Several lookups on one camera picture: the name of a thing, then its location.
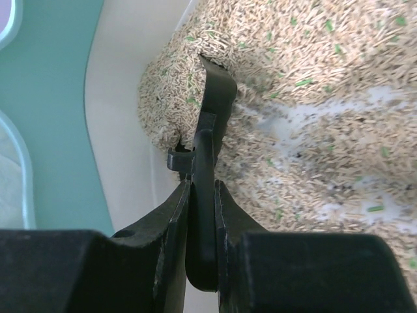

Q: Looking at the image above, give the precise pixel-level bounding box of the light blue litter box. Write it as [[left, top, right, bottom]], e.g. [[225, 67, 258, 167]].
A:
[[0, 0, 417, 235]]

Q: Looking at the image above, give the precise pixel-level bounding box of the black litter scoop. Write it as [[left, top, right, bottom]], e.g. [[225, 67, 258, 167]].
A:
[[167, 55, 237, 291]]

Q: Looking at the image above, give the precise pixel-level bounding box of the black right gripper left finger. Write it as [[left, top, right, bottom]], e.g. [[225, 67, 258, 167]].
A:
[[1, 181, 190, 312]]

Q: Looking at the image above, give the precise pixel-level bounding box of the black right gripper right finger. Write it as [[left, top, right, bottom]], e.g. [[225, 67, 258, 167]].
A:
[[214, 181, 416, 312]]

